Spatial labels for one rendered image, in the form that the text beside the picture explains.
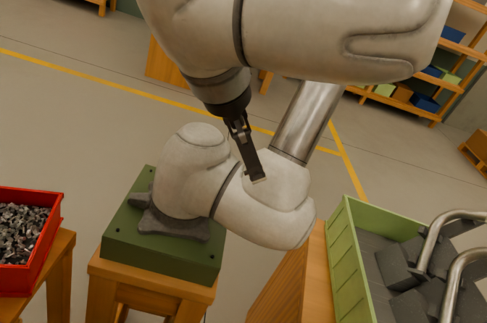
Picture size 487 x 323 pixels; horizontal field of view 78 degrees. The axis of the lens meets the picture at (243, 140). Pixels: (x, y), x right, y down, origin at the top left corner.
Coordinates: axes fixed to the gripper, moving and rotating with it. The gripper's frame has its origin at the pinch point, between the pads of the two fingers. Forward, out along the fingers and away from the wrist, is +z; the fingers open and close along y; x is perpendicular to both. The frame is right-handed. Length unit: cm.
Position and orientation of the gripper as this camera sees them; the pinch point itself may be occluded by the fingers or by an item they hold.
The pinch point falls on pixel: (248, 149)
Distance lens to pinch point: 60.3
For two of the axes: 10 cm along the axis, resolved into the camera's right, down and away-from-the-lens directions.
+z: 2.0, 5.0, 8.4
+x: -9.4, 3.5, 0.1
